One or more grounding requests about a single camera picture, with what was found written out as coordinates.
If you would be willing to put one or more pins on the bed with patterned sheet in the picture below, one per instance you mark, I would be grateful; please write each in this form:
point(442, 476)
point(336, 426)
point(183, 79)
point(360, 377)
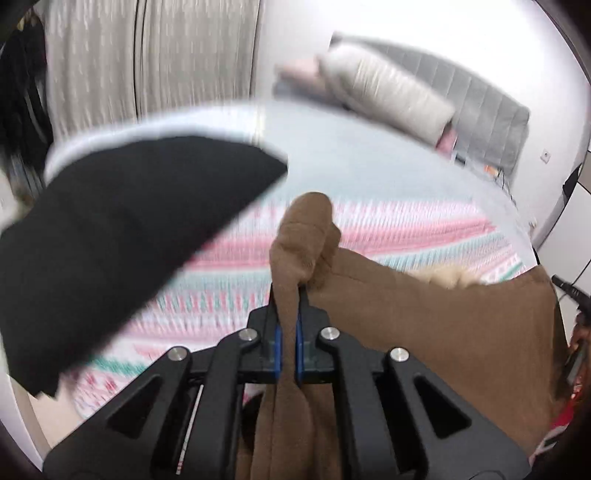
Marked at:
point(369, 184)

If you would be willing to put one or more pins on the brown coat with fur collar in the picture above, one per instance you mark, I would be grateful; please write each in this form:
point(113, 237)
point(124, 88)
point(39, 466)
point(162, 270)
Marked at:
point(415, 323)

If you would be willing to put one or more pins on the white wall socket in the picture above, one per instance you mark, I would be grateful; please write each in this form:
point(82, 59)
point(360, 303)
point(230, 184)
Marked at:
point(546, 155)

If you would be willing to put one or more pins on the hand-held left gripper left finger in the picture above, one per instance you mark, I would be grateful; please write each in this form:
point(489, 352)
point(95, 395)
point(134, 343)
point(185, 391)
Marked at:
point(277, 353)

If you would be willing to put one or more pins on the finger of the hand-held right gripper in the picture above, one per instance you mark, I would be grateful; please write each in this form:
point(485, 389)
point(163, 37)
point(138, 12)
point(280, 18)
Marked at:
point(567, 286)

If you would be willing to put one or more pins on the pink pillow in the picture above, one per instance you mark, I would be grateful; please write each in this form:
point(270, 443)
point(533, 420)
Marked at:
point(300, 81)

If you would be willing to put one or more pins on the black fluffy hanging clothes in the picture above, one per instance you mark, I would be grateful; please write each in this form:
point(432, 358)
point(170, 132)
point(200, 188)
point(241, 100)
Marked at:
point(23, 106)

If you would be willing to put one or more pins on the beige pillow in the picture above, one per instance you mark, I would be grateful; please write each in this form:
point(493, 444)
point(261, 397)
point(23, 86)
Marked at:
point(388, 92)

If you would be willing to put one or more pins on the grey striped curtain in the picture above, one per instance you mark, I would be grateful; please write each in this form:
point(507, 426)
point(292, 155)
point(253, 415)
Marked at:
point(152, 60)

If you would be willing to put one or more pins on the maroon floral clothing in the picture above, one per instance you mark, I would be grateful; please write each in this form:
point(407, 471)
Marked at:
point(579, 369)

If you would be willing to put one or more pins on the grey padded headboard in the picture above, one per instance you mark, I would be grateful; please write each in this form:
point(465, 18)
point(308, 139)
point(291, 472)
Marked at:
point(480, 110)

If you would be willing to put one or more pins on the black garment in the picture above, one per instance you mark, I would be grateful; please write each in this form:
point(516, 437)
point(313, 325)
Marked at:
point(115, 240)

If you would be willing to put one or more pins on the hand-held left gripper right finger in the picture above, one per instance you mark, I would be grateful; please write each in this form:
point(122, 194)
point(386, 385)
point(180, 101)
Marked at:
point(299, 355)

